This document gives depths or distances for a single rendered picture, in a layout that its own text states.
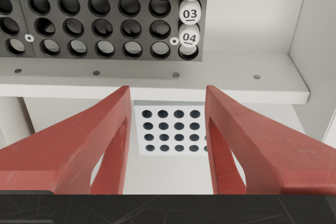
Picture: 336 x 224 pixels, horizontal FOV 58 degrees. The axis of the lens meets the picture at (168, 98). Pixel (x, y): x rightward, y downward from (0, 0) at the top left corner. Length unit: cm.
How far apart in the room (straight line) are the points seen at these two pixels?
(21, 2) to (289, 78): 19
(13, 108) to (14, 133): 3
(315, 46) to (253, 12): 6
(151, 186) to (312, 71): 35
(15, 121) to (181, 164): 25
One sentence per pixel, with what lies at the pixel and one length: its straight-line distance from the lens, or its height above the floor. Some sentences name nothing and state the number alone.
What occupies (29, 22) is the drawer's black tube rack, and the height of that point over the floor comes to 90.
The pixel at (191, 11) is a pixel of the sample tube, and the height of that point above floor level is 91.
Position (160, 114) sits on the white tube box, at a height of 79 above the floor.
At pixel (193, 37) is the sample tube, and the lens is 18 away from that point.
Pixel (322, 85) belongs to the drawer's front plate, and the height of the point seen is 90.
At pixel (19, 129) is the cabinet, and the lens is 48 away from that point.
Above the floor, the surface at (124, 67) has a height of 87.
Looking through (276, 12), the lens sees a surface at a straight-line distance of 27.
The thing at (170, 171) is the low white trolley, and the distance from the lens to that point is 49.
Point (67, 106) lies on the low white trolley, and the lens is 43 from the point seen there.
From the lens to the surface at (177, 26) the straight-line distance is 19.
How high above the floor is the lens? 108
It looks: 54 degrees down
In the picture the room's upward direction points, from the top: 176 degrees counter-clockwise
